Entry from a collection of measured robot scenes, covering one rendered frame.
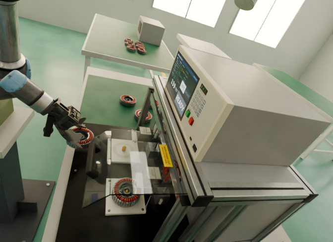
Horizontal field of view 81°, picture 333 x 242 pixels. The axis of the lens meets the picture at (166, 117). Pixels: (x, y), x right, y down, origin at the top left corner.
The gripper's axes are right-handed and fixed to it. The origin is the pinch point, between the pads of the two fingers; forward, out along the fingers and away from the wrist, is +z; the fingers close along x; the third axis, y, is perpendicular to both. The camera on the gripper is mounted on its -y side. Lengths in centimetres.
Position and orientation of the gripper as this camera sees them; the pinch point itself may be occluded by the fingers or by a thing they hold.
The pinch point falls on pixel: (82, 138)
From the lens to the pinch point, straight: 95.0
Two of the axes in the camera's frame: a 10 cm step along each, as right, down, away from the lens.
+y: 8.5, -5.0, -1.7
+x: -2.0, -6.0, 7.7
